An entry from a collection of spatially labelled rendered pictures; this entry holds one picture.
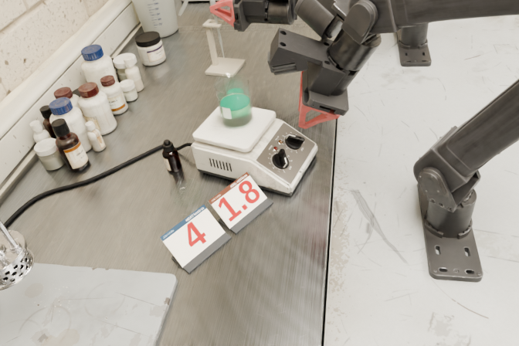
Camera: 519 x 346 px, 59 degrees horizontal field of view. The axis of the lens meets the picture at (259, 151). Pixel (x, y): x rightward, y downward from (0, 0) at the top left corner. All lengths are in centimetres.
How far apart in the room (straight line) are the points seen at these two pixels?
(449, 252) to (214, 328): 35
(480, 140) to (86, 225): 64
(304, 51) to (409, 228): 32
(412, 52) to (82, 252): 87
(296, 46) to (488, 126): 27
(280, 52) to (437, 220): 34
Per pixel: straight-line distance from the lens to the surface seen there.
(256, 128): 82
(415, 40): 121
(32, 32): 118
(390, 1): 59
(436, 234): 75
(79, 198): 93
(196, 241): 75
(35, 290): 80
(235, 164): 81
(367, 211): 78
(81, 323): 73
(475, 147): 63
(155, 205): 85
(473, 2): 56
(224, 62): 122
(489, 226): 80
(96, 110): 103
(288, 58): 67
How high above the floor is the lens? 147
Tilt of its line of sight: 39 degrees down
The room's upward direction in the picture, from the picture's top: 8 degrees counter-clockwise
